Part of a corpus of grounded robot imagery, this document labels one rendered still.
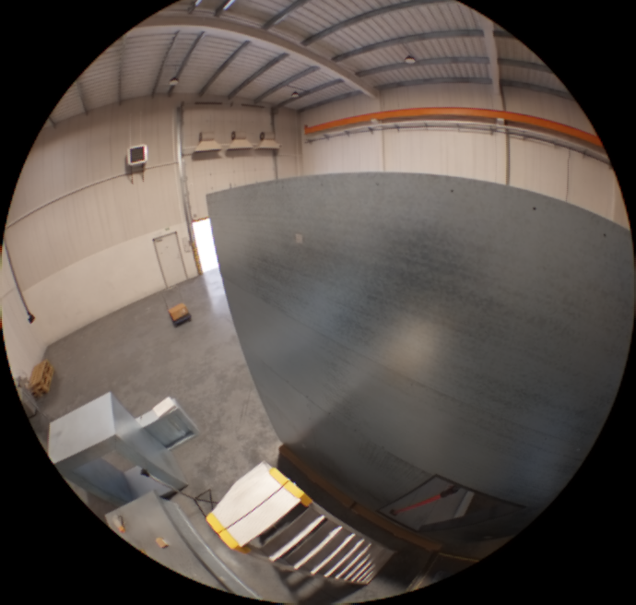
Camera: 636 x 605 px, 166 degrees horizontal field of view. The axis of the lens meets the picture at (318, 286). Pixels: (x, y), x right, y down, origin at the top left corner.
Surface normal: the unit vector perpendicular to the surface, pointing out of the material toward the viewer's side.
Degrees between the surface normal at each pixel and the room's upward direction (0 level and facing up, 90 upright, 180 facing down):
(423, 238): 90
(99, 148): 90
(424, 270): 90
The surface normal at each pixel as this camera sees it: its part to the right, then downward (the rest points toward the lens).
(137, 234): 0.72, 0.28
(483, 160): -0.68, 0.36
